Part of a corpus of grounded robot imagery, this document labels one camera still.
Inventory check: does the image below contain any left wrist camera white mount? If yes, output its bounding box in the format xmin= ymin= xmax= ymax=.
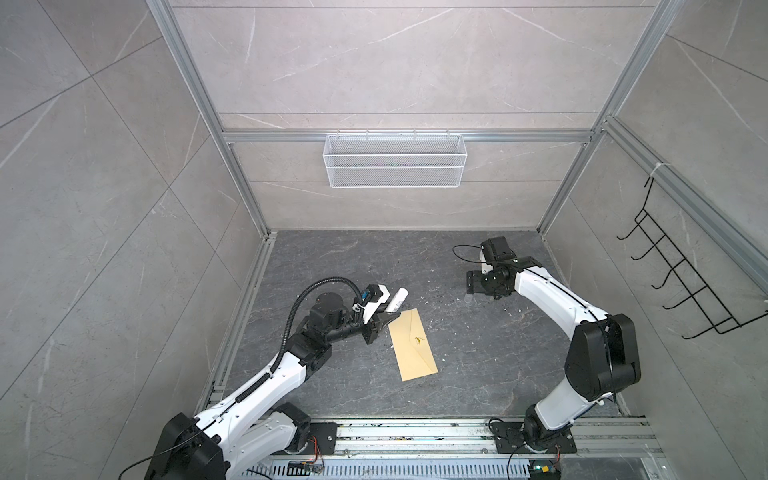
xmin=360 ymin=284 xmax=390 ymax=324

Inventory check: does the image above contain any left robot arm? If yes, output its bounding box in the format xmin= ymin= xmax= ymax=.
xmin=145 ymin=284 xmax=408 ymax=479

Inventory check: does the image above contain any black wire hook rack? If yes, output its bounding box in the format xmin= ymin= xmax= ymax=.
xmin=616 ymin=178 xmax=767 ymax=341

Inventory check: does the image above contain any left black camera cable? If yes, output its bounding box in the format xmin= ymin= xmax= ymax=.
xmin=269 ymin=276 xmax=364 ymax=373

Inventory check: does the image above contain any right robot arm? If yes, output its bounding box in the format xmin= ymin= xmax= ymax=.
xmin=466 ymin=236 xmax=641 ymax=452

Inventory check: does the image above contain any white glue stick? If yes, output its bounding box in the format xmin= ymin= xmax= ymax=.
xmin=385 ymin=287 xmax=409 ymax=313

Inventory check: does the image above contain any slotted cable duct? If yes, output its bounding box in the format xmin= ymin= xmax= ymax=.
xmin=235 ymin=457 xmax=532 ymax=479

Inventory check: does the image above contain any tan paper envelope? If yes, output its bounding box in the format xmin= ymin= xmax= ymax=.
xmin=388 ymin=309 xmax=438 ymax=382

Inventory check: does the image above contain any white wire mesh basket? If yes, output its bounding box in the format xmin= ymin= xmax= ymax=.
xmin=323 ymin=133 xmax=468 ymax=189

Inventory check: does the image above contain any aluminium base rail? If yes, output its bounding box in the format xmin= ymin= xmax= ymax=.
xmin=263 ymin=418 xmax=664 ymax=463

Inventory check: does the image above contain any right black camera cable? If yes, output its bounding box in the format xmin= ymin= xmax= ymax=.
xmin=451 ymin=244 xmax=487 ymax=265

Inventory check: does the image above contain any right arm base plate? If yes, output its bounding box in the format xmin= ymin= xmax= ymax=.
xmin=487 ymin=418 xmax=577 ymax=454

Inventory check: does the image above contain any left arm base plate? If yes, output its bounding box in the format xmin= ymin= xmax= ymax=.
xmin=301 ymin=422 xmax=339 ymax=456

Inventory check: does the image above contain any black camera cable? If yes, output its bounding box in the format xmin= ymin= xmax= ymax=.
xmin=451 ymin=244 xmax=487 ymax=265
xmin=269 ymin=276 xmax=364 ymax=373

